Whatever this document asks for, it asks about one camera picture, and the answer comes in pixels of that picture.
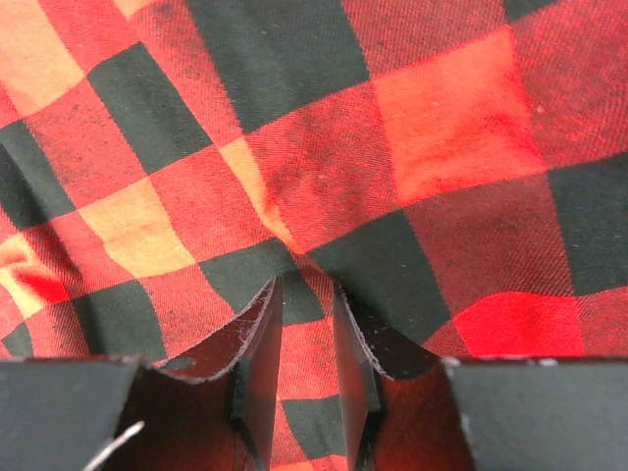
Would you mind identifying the red black plaid shirt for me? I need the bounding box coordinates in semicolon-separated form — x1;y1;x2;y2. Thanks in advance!
1;1;627;470

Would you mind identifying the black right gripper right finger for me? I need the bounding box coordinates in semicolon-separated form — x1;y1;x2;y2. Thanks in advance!
333;288;627;470

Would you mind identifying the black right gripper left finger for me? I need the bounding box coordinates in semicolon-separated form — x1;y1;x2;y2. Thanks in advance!
1;278;283;470

